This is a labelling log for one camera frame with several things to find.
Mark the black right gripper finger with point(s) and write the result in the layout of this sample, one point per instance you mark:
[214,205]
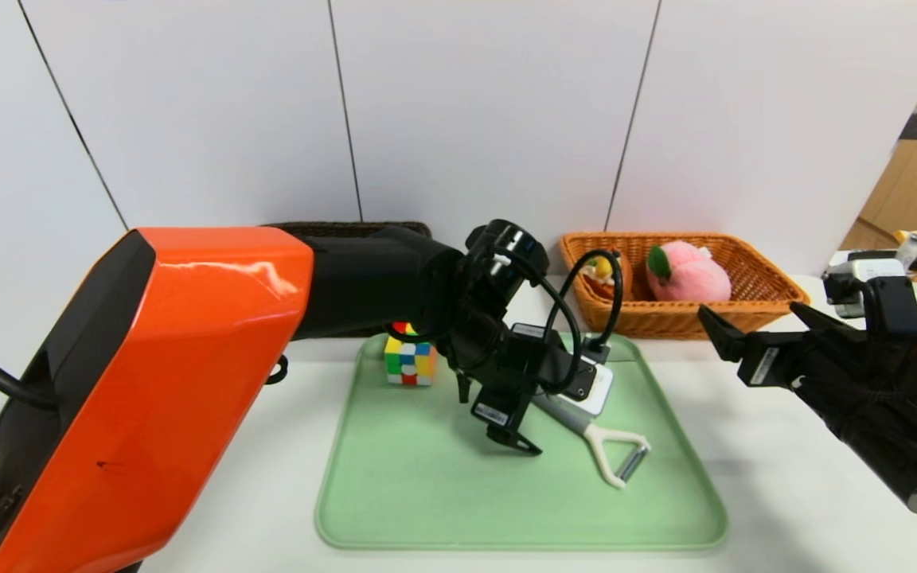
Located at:
[729,338]
[825,322]

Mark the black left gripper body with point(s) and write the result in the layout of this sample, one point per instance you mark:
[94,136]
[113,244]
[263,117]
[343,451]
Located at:
[493,412]

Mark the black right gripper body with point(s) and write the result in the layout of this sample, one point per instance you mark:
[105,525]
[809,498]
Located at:
[764,363]

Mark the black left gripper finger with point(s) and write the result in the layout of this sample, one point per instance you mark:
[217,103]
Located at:
[463,386]
[510,438]

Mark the pink plush peach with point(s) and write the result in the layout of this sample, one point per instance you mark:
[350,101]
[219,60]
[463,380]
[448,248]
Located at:
[693,278]

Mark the toy cake slice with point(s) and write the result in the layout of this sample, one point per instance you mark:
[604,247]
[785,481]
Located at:
[602,270]

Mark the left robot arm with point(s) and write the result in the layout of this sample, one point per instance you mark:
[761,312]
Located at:
[188,358]

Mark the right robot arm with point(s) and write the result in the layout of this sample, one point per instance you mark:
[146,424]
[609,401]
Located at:
[904,414]

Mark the orange wicker basket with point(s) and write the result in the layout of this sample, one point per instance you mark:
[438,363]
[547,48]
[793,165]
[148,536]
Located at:
[665,322]

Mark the dark brown wicker basket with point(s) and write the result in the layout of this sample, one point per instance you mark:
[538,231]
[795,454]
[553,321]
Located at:
[347,228]

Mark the multicolour puzzle cube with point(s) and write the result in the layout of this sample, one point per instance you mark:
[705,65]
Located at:
[411,362]

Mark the black flat case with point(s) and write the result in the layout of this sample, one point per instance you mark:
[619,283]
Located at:
[880,255]

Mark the light green plastic tray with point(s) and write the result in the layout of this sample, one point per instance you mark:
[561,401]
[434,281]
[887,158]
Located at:
[427,493]

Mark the clear plastic bottle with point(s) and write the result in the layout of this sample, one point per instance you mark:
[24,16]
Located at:
[912,245]

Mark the wooden cabinet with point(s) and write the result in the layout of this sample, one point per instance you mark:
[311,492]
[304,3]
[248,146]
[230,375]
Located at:
[916,175]

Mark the grey cabinet sign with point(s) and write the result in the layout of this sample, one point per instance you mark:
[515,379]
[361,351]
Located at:
[914,129]

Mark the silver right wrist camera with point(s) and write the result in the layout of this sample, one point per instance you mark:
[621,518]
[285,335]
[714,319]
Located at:
[856,270]

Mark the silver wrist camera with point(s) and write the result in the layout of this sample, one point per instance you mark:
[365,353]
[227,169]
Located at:
[856,270]
[600,390]

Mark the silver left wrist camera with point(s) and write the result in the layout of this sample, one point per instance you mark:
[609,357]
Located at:
[600,390]

